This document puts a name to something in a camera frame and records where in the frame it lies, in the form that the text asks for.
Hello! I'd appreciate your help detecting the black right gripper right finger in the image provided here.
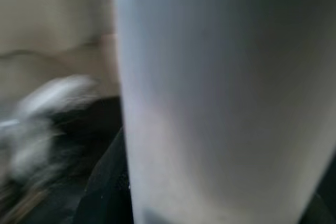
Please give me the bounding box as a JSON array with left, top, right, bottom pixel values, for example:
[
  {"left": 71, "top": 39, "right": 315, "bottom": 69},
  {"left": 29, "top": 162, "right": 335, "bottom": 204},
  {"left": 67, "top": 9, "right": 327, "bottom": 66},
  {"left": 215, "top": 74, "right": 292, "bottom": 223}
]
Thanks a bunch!
[{"left": 307, "top": 153, "right": 336, "bottom": 224}]

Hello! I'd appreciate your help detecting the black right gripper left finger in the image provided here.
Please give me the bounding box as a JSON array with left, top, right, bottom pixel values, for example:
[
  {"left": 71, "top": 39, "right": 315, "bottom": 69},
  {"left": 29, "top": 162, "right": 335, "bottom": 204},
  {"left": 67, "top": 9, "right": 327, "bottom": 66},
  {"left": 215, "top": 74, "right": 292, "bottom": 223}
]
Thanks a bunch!
[{"left": 76, "top": 126, "right": 134, "bottom": 224}]

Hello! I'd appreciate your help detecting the white plastic table leg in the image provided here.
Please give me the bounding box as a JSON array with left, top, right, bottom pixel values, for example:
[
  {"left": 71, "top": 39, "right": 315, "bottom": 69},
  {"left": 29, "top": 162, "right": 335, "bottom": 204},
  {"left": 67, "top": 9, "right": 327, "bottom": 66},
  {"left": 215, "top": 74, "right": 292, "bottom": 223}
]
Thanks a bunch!
[{"left": 109, "top": 0, "right": 336, "bottom": 224}]

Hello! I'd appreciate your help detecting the black tablecloth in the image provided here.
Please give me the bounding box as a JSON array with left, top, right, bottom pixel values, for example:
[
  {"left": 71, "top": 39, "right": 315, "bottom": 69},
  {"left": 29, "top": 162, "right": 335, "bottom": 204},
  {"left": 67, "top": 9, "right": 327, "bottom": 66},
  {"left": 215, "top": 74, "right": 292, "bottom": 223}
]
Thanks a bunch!
[{"left": 15, "top": 95, "right": 124, "bottom": 224}]

